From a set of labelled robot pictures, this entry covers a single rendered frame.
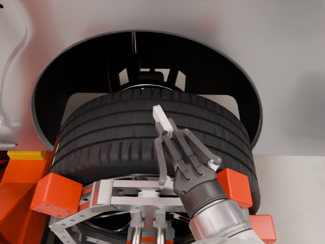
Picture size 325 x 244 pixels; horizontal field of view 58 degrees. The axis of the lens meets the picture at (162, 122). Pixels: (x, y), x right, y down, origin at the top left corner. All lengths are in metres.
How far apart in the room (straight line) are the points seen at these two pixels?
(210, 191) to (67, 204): 0.38
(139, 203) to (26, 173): 0.73
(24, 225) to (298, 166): 1.69
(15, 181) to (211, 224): 0.99
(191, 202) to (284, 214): 1.54
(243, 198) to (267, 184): 1.38
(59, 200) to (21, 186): 0.56
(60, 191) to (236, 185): 0.41
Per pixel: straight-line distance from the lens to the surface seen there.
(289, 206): 2.05
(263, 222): 0.96
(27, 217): 1.24
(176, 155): 0.55
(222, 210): 0.48
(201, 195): 0.50
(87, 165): 0.73
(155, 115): 0.61
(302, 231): 2.01
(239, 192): 0.68
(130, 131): 0.72
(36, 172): 1.32
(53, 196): 0.74
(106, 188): 0.71
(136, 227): 0.78
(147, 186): 0.70
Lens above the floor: 1.75
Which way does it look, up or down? 52 degrees down
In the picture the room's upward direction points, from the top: straight up
